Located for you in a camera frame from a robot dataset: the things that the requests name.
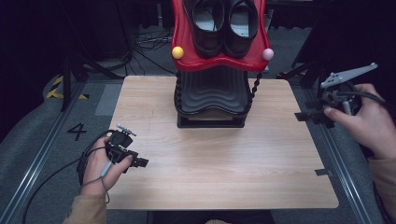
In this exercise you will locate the person's left hand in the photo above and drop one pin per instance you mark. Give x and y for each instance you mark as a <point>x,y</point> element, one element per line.
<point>96,168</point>

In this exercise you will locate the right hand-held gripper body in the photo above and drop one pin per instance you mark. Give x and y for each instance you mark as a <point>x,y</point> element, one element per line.
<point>336,90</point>

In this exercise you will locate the black leather shoe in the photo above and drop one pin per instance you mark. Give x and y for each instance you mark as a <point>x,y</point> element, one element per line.
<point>241,37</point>
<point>207,40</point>

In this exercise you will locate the person's beige jacket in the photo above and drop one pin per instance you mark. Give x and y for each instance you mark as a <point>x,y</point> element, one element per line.
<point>216,221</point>

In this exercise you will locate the person's right hand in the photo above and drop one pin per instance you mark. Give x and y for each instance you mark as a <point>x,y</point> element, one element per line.
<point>372,124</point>

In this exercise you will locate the yellow ball knob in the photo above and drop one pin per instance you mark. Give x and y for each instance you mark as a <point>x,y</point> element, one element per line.
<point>177,52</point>

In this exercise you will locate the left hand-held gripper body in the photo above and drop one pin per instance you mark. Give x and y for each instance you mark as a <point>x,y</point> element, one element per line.
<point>120,146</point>

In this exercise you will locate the black tape strip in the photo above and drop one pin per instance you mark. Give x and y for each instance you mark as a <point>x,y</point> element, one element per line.
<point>322,172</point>

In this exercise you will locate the pink ball knob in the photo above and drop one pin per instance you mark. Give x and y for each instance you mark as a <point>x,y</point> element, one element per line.
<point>267,54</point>

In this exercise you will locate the person's dark trousers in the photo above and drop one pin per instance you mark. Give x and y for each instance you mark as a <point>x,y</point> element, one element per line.
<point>180,218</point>

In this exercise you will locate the metal floor rail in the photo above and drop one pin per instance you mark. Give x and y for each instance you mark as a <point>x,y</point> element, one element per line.
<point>37,161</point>
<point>342,177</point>

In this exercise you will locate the black tripod stand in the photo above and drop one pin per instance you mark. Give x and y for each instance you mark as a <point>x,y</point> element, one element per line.
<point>67,81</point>

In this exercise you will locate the black metal stand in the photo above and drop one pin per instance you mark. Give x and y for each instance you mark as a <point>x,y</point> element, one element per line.
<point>306,74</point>

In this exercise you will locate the yellow and black floor tape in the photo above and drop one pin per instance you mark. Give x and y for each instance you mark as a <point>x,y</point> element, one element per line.
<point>57,81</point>

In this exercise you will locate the red and black shoe rack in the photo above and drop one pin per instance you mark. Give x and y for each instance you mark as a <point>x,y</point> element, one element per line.
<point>213,93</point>

